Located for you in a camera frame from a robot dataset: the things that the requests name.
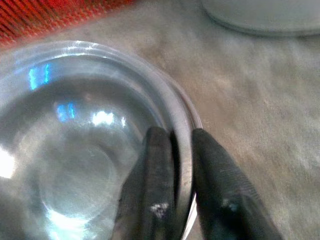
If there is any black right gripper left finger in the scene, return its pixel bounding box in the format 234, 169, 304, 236
117, 126, 177, 240

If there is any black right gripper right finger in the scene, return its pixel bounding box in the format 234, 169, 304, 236
191, 127, 285, 240

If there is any shallow steel dish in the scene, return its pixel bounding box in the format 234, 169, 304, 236
0, 39, 203, 240

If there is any large aluminium pot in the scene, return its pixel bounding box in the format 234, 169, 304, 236
199, 0, 320, 38

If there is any red plastic bottle basket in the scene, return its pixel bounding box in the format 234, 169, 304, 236
0, 0, 131, 48

